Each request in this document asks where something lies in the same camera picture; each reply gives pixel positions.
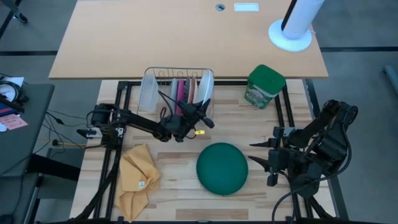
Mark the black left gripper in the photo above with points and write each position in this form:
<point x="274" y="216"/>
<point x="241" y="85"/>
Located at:
<point x="186" y="119"/>

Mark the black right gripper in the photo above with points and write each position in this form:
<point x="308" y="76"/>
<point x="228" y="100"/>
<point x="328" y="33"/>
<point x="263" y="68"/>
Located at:
<point x="278" y="154"/>

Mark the magenta plate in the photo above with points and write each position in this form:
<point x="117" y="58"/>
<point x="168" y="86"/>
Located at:
<point x="180" y="93"/>

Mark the green bowl white inside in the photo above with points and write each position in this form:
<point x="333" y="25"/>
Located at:
<point x="222" y="169"/>

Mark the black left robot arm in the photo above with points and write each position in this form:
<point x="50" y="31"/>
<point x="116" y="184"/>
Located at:
<point x="140" y="122"/>

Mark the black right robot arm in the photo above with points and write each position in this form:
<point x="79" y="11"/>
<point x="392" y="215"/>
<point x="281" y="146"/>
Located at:
<point x="329" y="143"/>

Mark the small yellow tag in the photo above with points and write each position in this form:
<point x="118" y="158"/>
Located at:
<point x="199" y="132"/>

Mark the translucent white utensil holder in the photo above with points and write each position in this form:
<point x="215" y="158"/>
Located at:
<point x="148" y="93"/>

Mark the green Cascade detergent tub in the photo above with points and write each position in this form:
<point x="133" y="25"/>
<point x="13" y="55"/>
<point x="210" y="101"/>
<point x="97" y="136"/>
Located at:
<point x="265" y="81"/>

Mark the tan wooden desk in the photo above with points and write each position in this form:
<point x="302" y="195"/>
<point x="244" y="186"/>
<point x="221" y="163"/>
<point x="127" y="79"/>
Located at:
<point x="140" y="37"/>

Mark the yellow cloth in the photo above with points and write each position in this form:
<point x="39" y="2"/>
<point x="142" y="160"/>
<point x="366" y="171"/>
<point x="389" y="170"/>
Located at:
<point x="136" y="174"/>

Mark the white desk label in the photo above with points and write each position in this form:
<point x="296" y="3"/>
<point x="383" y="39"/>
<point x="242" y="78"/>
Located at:
<point x="246" y="7"/>

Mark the white pillar black stripe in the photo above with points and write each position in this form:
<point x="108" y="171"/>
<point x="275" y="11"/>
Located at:
<point x="306" y="15"/>

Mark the grey side table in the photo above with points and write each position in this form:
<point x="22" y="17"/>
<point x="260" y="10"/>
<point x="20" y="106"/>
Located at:
<point x="21" y="149"/>

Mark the black headphones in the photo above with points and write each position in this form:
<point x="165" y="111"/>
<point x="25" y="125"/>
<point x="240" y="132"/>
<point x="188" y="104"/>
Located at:
<point x="15" y="93"/>

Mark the white paper sheet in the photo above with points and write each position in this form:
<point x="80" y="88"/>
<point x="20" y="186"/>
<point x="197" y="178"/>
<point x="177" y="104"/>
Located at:
<point x="15" y="81"/>

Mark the pink sticky note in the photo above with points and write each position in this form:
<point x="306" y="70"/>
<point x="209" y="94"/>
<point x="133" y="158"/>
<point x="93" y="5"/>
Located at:
<point x="14" y="121"/>

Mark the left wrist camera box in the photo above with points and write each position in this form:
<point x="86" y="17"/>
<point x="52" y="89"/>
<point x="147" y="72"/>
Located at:
<point x="178" y="124"/>

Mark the black aluminium rig frame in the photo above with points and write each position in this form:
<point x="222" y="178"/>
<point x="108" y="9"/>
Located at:
<point x="286" y="105"/>

